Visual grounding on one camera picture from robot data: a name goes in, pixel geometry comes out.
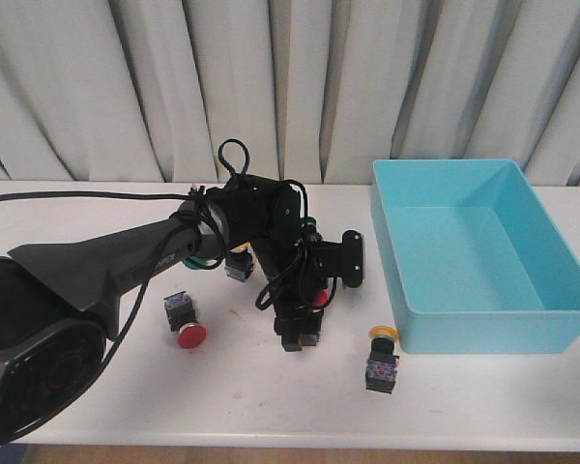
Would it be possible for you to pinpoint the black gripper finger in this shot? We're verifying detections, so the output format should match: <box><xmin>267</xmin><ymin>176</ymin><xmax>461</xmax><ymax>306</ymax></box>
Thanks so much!
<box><xmin>301</xmin><ymin>311</ymin><xmax>323</xmax><ymax>346</ymax></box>
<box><xmin>274</xmin><ymin>316</ymin><xmax>303</xmax><ymax>352</ymax></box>

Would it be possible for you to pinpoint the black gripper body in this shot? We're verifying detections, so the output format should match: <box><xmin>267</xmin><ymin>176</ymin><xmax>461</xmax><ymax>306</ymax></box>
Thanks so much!
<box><xmin>251</xmin><ymin>230</ymin><xmax>330</xmax><ymax>319</ymax></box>

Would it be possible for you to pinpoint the red push button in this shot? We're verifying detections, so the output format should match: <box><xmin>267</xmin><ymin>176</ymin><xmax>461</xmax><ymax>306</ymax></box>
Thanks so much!
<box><xmin>313</xmin><ymin>289</ymin><xmax>329</xmax><ymax>308</ymax></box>
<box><xmin>163</xmin><ymin>291</ymin><xmax>207</xmax><ymax>349</ymax></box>

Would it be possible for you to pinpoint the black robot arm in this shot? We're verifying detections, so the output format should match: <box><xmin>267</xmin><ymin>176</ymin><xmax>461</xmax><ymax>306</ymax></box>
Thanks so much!
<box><xmin>0</xmin><ymin>174</ymin><xmax>325</xmax><ymax>445</ymax></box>

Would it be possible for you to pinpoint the light blue plastic box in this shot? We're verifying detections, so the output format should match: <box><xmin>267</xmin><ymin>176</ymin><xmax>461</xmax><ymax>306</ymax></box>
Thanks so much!
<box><xmin>371</xmin><ymin>159</ymin><xmax>580</xmax><ymax>354</ymax></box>

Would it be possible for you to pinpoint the green push button centre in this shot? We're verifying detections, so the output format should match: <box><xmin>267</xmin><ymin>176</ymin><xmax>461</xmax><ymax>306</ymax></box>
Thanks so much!
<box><xmin>302</xmin><ymin>217</ymin><xmax>317</xmax><ymax>233</ymax></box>

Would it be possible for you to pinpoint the green push button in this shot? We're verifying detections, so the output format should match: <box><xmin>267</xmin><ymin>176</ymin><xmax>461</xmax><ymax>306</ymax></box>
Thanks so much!
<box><xmin>183</xmin><ymin>256</ymin><xmax>219</xmax><ymax>270</ymax></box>
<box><xmin>302</xmin><ymin>217</ymin><xmax>317</xmax><ymax>233</ymax></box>

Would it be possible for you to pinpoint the green push button left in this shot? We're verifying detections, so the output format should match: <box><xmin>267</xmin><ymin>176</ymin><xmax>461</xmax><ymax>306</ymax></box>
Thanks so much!
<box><xmin>183</xmin><ymin>256</ymin><xmax>219</xmax><ymax>270</ymax></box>

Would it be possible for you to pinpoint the grey pleated curtain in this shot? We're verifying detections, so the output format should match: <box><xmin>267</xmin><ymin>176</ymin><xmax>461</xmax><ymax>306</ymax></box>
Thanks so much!
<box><xmin>0</xmin><ymin>1</ymin><xmax>580</xmax><ymax>187</ymax></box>

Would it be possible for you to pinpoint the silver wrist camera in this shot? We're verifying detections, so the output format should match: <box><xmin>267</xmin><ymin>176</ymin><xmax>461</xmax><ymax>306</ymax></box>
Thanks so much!
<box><xmin>313</xmin><ymin>230</ymin><xmax>364</xmax><ymax>288</ymax></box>

